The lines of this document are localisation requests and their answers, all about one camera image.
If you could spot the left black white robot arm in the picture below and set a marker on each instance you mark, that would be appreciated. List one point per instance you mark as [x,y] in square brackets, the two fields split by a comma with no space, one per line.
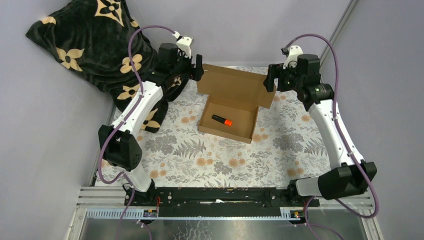
[119,146]

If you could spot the aluminium frame rail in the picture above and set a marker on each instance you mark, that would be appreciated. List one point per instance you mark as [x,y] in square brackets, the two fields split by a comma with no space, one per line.
[108,203]

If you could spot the floral patterned table mat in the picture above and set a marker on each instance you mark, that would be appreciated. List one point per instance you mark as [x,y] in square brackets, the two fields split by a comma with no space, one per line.
[286,145]

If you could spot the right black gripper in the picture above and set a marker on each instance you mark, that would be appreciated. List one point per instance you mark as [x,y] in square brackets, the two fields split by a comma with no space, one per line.
[274,71]

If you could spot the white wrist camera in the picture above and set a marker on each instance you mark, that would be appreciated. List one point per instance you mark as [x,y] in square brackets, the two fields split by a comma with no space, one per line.
[184,43]
[291,53]

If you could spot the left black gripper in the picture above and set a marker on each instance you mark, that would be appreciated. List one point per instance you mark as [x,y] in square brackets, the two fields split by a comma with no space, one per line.
[189,72]

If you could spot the black orange-tipped marker pen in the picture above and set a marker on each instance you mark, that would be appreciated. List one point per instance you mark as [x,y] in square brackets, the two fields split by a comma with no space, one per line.
[222,120]

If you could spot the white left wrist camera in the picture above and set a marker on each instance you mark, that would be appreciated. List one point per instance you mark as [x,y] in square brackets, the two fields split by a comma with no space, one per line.
[184,43]

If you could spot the brown cardboard box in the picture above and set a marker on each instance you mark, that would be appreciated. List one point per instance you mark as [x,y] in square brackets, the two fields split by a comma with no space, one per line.
[235,95]

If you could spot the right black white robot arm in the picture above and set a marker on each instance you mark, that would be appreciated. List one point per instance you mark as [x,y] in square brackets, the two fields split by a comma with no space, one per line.
[350,174]

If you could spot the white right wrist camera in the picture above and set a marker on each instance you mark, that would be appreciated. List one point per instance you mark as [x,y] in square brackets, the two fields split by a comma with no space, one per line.
[291,53]

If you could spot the black floral plush blanket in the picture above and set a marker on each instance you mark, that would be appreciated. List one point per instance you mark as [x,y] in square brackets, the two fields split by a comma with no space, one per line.
[100,42]

